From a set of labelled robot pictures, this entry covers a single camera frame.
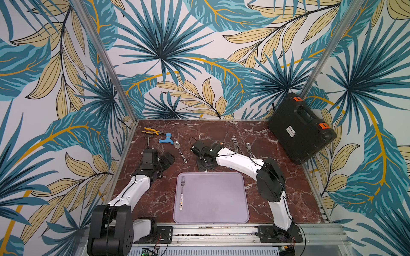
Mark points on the blue plastic faucet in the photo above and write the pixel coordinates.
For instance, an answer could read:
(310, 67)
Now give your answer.
(167, 140)

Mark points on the cartoon handle fork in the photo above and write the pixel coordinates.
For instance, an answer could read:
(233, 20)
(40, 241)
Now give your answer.
(182, 183)

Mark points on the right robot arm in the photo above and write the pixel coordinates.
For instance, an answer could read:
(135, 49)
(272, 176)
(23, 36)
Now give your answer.
(270, 180)

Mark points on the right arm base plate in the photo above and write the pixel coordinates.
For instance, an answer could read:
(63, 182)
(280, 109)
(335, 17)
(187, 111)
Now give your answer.
(273, 234)

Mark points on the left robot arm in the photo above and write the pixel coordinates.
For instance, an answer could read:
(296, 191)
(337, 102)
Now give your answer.
(112, 229)

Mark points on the aluminium front rail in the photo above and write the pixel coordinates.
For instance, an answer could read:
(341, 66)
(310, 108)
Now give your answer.
(245, 240)

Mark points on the lavender placemat tray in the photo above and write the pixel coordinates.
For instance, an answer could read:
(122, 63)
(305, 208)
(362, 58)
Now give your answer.
(212, 198)

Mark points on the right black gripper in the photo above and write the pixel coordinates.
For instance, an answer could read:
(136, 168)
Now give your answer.
(198, 151)

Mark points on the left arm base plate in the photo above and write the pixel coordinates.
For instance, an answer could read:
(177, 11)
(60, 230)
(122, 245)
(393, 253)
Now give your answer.
(158, 235)

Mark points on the all steel fork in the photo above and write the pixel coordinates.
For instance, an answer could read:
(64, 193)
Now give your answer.
(236, 144)

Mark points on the cow pattern handle spoon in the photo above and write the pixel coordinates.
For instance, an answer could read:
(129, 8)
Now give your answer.
(177, 145)

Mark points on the yellow handled pliers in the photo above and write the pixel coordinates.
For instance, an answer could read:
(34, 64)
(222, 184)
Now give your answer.
(151, 131)

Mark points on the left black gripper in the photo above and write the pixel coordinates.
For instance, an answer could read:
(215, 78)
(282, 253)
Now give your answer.
(166, 162)

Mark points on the black tool case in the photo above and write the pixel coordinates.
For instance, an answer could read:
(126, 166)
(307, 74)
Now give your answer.
(299, 130)

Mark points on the white handle steel spoon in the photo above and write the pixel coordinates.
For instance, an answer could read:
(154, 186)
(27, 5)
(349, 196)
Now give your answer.
(249, 148)

